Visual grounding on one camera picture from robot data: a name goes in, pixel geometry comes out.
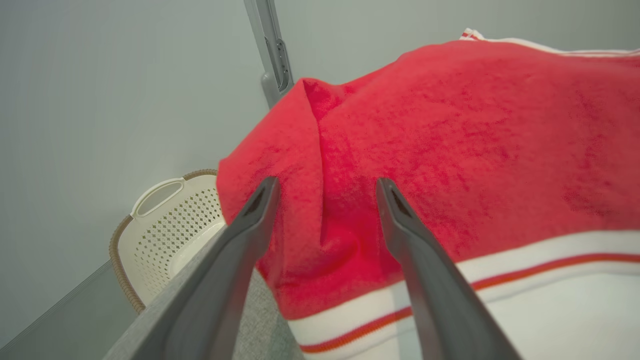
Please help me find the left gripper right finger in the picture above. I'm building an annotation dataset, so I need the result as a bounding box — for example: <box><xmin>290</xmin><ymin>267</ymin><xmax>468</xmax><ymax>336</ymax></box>
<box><xmin>376</xmin><ymin>177</ymin><xmax>522</xmax><ymax>360</ymax></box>

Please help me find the grey metal frame post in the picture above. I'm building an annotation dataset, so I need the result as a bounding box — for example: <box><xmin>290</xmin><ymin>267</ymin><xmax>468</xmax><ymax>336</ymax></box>
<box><xmin>243</xmin><ymin>0</ymin><xmax>296</xmax><ymax>109</ymax></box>

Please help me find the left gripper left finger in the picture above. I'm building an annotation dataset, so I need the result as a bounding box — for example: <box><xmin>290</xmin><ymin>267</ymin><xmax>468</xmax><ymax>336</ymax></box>
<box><xmin>150</xmin><ymin>176</ymin><xmax>281</xmax><ymax>360</ymax></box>

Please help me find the cream perforated laundry basket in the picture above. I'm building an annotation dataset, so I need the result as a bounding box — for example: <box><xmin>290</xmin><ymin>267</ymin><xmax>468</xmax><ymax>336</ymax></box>
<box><xmin>109</xmin><ymin>169</ymin><xmax>227</xmax><ymax>315</ymax></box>

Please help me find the red jersey with white bands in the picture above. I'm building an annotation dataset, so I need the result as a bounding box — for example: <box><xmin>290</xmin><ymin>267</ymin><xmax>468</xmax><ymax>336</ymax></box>
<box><xmin>216</xmin><ymin>28</ymin><xmax>640</xmax><ymax>360</ymax></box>

